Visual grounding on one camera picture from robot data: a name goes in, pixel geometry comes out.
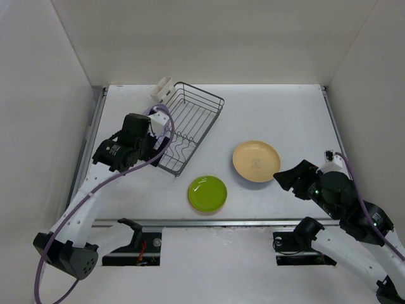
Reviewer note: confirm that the orange plate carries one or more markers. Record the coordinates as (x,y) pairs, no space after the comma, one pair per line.
(206,213)

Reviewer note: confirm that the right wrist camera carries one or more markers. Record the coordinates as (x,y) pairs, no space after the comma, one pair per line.
(333,162)

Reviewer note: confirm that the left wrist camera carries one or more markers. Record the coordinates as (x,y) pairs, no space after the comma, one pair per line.
(159,121)

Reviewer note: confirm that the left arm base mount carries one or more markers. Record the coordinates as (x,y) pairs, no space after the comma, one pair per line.
(146,254)

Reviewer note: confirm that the green plate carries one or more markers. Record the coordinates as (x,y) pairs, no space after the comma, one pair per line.
(207,193)

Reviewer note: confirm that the light purple plate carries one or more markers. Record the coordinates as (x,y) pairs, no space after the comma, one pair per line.
(254,185)

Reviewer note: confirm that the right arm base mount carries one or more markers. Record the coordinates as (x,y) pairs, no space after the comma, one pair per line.
(289,253)

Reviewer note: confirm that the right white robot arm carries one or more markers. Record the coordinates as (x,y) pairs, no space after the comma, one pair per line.
(363,222)

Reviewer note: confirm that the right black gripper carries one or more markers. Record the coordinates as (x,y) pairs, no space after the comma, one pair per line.
(305,170)

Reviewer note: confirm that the yellow plate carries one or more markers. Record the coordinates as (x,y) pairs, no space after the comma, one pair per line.
(256,161)

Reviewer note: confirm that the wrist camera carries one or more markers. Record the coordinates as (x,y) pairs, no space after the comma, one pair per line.
(333,162)
(159,121)

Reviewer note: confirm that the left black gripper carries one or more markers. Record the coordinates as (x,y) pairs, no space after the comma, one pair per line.
(152,138)

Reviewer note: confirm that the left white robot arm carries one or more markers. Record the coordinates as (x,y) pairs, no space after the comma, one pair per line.
(70,245)

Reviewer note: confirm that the grey wire dish rack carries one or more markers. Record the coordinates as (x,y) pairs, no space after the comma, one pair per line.
(194,112)

